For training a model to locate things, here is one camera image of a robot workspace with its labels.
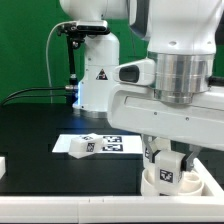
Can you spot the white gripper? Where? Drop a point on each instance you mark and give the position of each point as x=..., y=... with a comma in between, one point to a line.
x=133, y=108

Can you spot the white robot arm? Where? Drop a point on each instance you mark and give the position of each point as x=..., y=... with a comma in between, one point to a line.
x=171, y=93

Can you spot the white paper marker sheet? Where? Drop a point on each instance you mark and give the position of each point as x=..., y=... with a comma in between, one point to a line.
x=127, y=144

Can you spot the white block left edge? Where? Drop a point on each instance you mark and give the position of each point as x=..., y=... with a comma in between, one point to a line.
x=2, y=167

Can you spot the white front rail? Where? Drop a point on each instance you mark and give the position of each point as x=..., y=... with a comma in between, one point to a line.
x=84, y=210

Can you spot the black camera on stand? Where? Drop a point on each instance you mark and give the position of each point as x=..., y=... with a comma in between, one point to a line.
x=76, y=32

